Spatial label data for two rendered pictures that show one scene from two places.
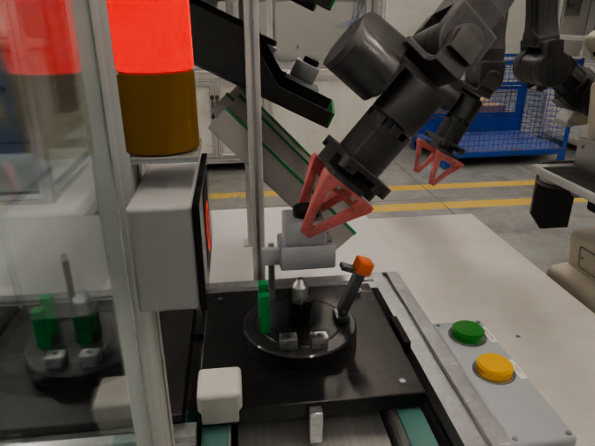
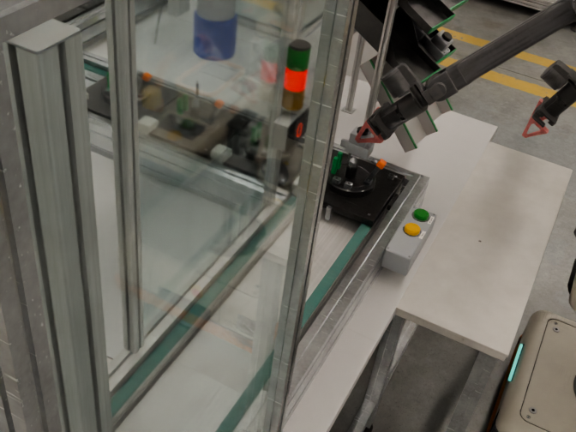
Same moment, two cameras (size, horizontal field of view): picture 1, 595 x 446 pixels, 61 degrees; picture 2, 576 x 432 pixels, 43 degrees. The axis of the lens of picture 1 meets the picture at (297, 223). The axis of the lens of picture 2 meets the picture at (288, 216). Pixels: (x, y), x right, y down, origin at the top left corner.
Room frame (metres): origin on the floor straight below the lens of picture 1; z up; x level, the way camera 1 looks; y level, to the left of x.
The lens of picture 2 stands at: (-0.94, -0.66, 2.13)
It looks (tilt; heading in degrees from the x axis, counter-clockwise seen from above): 39 degrees down; 29
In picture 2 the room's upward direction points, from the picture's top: 8 degrees clockwise
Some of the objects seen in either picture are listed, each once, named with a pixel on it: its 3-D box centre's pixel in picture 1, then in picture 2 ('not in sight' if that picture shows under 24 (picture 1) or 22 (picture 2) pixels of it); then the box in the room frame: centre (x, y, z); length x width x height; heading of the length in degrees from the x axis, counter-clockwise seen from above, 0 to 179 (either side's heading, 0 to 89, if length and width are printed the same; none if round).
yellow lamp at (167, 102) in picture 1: (158, 109); not in sight; (0.33, 0.09, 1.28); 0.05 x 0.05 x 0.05
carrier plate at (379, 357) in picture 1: (299, 341); (348, 184); (0.53, 0.00, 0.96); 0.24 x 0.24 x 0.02; 7
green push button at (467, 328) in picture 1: (467, 334); (421, 215); (0.54, -0.22, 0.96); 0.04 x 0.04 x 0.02
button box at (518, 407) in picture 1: (490, 391); (409, 239); (0.48, -0.23, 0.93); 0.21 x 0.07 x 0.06; 7
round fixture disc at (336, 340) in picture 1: (299, 328); (350, 178); (0.53, 0.00, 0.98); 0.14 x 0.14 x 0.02
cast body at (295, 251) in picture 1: (297, 234); (357, 139); (0.54, 0.00, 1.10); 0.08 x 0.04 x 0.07; 98
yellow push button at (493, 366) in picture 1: (493, 369); (411, 230); (0.48, -0.23, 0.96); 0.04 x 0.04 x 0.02
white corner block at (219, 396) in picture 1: (220, 396); not in sight; (0.42, 0.08, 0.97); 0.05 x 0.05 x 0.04; 7
